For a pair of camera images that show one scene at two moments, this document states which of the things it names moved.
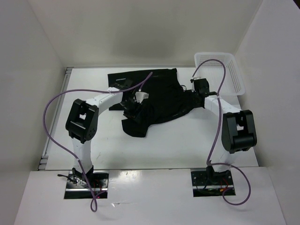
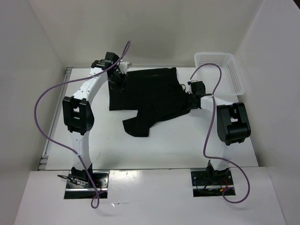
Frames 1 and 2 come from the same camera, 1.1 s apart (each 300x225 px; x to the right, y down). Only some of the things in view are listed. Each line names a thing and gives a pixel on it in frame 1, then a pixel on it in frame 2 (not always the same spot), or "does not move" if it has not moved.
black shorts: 147,97 does not move
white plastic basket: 213,71 does not move
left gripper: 133,113 -> 120,87
